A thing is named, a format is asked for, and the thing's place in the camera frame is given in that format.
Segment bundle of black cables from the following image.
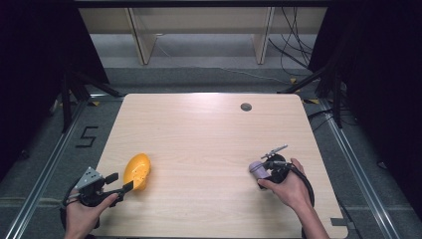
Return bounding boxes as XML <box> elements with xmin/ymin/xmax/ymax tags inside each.
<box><xmin>268</xmin><ymin>6</ymin><xmax>316</xmax><ymax>78</ymax></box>

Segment person's right hand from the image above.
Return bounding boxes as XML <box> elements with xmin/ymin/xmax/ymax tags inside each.
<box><xmin>257</xmin><ymin>157</ymin><xmax>314</xmax><ymax>213</ymax></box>

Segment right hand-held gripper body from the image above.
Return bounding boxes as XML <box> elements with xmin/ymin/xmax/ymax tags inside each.
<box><xmin>260</xmin><ymin>143</ymin><xmax>295</xmax><ymax>186</ymax></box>

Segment person's left hand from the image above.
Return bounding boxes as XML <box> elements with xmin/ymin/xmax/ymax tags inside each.
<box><xmin>64</xmin><ymin>192</ymin><xmax>119</xmax><ymax>239</ymax></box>

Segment aluminium floor rail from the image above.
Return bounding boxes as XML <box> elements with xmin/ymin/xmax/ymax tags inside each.
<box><xmin>3</xmin><ymin>94</ymin><xmax>125</xmax><ymax>239</ymax></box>
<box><xmin>318</xmin><ymin>99</ymin><xmax>400</xmax><ymax>239</ymax></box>

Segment grey tape strip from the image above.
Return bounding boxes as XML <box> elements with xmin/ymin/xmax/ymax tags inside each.
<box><xmin>329</xmin><ymin>216</ymin><xmax>356</xmax><ymax>231</ymax></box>

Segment light wooden desk frame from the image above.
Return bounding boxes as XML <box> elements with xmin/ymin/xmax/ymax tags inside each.
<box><xmin>79</xmin><ymin>6</ymin><xmax>328</xmax><ymax>66</ymax></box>

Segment purple cup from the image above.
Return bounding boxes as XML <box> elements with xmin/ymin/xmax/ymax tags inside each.
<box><xmin>248</xmin><ymin>160</ymin><xmax>273</xmax><ymax>181</ymax></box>

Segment black metal stand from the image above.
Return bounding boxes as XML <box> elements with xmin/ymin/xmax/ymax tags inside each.
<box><xmin>60</xmin><ymin>68</ymin><xmax>124</xmax><ymax>134</ymax></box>
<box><xmin>277</xmin><ymin>65</ymin><xmax>345</xmax><ymax>129</ymax></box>

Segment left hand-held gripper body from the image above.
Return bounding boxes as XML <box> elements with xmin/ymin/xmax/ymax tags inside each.
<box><xmin>73</xmin><ymin>166</ymin><xmax>115</xmax><ymax>208</ymax></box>

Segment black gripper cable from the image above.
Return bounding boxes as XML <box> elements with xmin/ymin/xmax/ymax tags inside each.
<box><xmin>59</xmin><ymin>185</ymin><xmax>82</xmax><ymax>230</ymax></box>
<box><xmin>288</xmin><ymin>163</ymin><xmax>316</xmax><ymax>209</ymax></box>

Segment black curtain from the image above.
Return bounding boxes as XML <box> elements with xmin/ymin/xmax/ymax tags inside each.
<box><xmin>0</xmin><ymin>0</ymin><xmax>111</xmax><ymax>182</ymax></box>
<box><xmin>307</xmin><ymin>0</ymin><xmax>422</xmax><ymax>213</ymax></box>

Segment yellow oval plastic dish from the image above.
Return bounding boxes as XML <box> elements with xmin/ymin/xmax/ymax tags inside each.
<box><xmin>122</xmin><ymin>152</ymin><xmax>152</xmax><ymax>192</ymax></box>

